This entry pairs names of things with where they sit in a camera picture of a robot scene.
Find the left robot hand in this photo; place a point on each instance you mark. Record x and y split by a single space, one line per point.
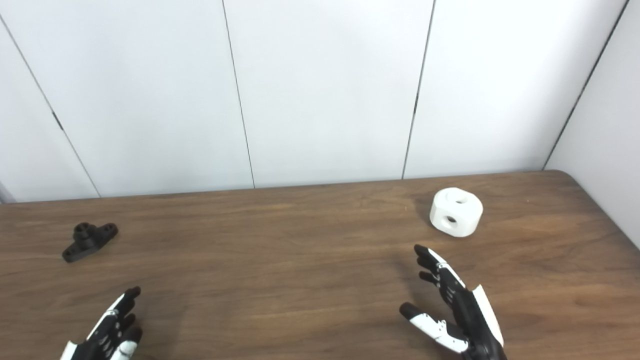
107 335

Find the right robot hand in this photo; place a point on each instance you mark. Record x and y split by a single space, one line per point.
462 305

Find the round white piece with holes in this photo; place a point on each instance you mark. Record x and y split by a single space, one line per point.
456 211

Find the black flanged holder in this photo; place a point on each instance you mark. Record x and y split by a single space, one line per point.
89 241

